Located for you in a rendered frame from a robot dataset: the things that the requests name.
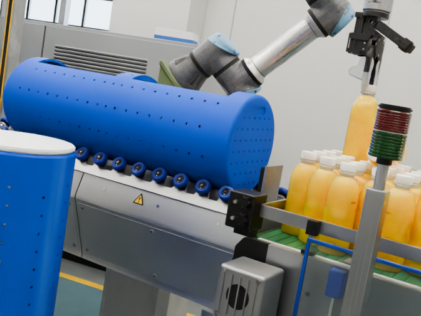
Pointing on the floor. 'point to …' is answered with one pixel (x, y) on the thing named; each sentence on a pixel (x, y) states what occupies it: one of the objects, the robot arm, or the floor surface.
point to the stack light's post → (365, 252)
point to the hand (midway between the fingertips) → (368, 88)
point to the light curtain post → (10, 43)
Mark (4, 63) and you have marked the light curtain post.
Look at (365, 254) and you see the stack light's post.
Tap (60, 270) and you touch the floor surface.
